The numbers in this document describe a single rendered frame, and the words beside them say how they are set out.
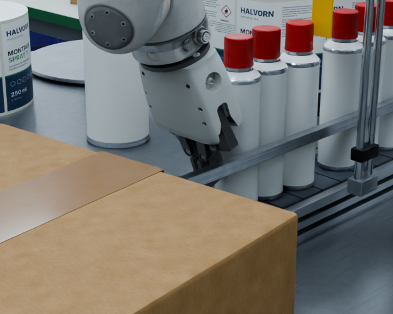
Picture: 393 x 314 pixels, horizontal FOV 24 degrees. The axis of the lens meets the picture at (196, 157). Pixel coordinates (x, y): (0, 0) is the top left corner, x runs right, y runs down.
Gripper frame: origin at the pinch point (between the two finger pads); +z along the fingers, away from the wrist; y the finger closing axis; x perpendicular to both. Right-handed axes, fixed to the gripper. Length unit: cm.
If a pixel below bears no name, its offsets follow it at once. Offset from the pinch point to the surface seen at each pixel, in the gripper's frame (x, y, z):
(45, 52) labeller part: -26, 71, 15
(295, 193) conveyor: -9.7, -2.7, 10.2
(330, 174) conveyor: -17.1, -2.0, 12.9
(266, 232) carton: 28, -39, -29
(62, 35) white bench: -70, 138, 49
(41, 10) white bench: -68, 140, 40
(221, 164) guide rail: 1.3, -4.0, -2.5
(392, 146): -29.6, -2.5, 16.8
